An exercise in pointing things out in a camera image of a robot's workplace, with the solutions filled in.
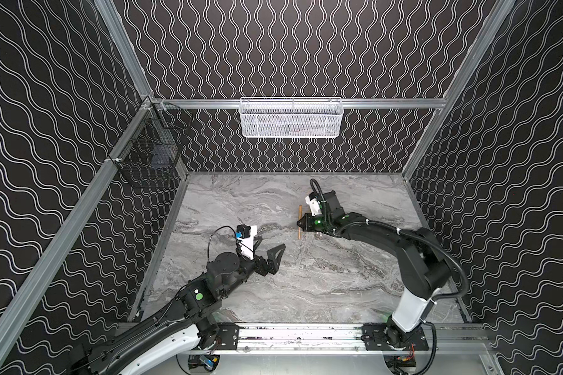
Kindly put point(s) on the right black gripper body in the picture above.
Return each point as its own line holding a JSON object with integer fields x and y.
{"x": 310, "y": 223}

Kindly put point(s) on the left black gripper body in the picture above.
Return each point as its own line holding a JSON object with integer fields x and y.
{"x": 259, "y": 262}

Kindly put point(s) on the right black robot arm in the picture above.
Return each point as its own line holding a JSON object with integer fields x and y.
{"x": 423, "y": 268}

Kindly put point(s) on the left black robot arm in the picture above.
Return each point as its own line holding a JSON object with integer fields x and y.
{"x": 185, "y": 323}

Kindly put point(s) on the aluminium horizontal back bar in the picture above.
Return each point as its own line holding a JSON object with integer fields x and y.
{"x": 270, "y": 102}

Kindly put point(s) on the aluminium left side bar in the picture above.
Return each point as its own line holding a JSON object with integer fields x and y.
{"x": 25, "y": 301}

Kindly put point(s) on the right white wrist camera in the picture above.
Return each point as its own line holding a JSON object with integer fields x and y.
{"x": 314, "y": 204}

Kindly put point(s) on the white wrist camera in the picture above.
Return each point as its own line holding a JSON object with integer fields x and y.
{"x": 245, "y": 240}
{"x": 314, "y": 204}

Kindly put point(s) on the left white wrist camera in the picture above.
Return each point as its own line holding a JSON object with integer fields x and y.
{"x": 245, "y": 240}

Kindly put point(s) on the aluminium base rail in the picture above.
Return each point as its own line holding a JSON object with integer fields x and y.
{"x": 341, "y": 338}

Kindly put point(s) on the white wire mesh basket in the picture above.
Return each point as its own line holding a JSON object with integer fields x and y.
{"x": 316, "y": 121}

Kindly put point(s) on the black wire basket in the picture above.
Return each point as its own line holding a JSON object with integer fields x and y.
{"x": 152, "y": 160}

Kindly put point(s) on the aluminium corner post right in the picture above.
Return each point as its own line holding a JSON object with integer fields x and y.
{"x": 484, "y": 38}

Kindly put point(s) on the aluminium corner post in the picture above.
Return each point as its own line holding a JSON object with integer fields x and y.
{"x": 484, "y": 38}
{"x": 114, "y": 23}

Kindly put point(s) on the aluminium corner post left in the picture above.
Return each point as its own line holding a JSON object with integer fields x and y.
{"x": 114, "y": 23}

